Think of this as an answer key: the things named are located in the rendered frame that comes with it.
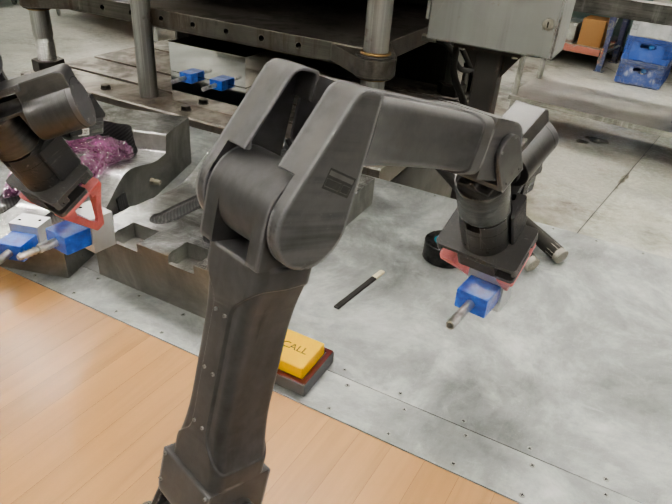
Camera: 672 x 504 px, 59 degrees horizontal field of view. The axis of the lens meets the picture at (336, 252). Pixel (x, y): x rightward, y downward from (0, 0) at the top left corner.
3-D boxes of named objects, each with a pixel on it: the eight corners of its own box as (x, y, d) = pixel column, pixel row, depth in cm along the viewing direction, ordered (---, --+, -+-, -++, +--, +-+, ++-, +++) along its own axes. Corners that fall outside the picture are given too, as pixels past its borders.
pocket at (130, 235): (140, 264, 91) (137, 243, 89) (114, 254, 93) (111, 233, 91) (161, 251, 94) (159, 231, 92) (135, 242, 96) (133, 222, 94)
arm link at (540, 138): (501, 137, 71) (491, 53, 61) (567, 160, 65) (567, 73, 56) (442, 203, 67) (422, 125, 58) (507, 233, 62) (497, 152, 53)
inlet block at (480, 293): (465, 351, 71) (472, 316, 68) (428, 334, 73) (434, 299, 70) (508, 300, 80) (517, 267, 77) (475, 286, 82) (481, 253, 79)
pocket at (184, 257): (196, 287, 87) (194, 265, 85) (168, 275, 89) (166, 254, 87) (215, 272, 90) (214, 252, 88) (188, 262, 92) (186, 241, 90)
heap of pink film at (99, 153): (83, 211, 103) (76, 169, 98) (-10, 196, 105) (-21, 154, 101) (151, 156, 124) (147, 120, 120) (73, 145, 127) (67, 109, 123)
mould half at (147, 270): (228, 328, 87) (226, 250, 80) (99, 274, 97) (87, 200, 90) (372, 203, 126) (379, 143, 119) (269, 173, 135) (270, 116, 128)
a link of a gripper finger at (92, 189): (93, 198, 86) (56, 154, 78) (127, 213, 83) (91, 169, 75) (61, 233, 83) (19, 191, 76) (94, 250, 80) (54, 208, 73)
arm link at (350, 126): (463, 100, 61) (222, 45, 38) (542, 125, 56) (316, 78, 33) (426, 211, 65) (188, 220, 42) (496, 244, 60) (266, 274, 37)
